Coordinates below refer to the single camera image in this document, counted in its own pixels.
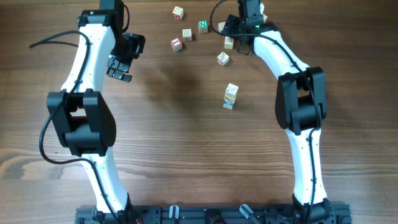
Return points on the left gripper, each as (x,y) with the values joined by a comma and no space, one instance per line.
(138,42)

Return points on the yellow sided picture block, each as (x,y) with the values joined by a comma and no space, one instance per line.
(231,91)

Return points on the yellow top block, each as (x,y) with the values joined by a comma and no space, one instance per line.
(231,100)

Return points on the red sided white block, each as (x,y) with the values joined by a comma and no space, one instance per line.
(228,103)

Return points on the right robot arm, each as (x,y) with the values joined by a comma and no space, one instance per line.
(300,105)

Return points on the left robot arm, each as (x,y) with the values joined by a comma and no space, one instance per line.
(82,120)

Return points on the blue sided picture block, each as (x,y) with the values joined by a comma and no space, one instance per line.
(221,26)

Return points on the yellow green picture block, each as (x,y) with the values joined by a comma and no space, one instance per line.
(228,42)

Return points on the green N block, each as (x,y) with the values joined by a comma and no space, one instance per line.
(203,26)

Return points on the red blue tilted block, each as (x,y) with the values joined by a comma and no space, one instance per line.
(223,58)

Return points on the white picture block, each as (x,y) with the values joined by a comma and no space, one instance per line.
(187,35)

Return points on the red I block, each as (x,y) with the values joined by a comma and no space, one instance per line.
(176,44)

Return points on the red six block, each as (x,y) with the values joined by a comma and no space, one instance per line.
(178,13)

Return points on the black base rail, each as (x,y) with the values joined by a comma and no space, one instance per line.
(276,213)

